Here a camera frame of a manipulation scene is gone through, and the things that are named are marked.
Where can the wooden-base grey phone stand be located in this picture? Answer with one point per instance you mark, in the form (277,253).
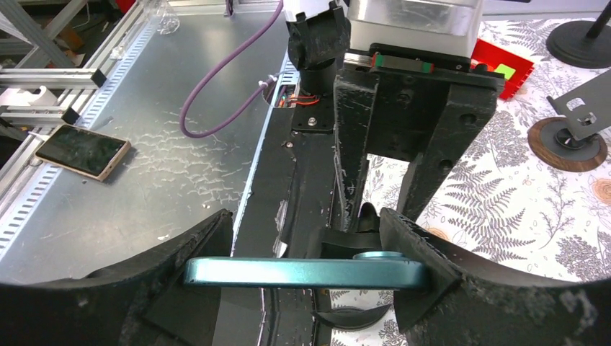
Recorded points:
(571,140)

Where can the gold-edged phone on tray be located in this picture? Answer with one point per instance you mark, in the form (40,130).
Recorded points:
(85,152)

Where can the teal phone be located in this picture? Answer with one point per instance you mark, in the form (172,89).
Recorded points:
(380,270)

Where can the floral patterned mat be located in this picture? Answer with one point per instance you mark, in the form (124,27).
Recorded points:
(502,202)

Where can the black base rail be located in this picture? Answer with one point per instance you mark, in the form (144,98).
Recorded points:
(287,202)

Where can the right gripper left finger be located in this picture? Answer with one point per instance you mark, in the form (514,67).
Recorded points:
(142,300)

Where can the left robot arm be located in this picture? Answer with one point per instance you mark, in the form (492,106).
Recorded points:
(316,47)

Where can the red yellow toy truck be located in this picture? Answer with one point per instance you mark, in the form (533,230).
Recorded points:
(515,68)

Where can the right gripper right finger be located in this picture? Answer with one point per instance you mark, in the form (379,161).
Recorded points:
(474,301)

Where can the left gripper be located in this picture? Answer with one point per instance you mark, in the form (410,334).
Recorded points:
(408,105)

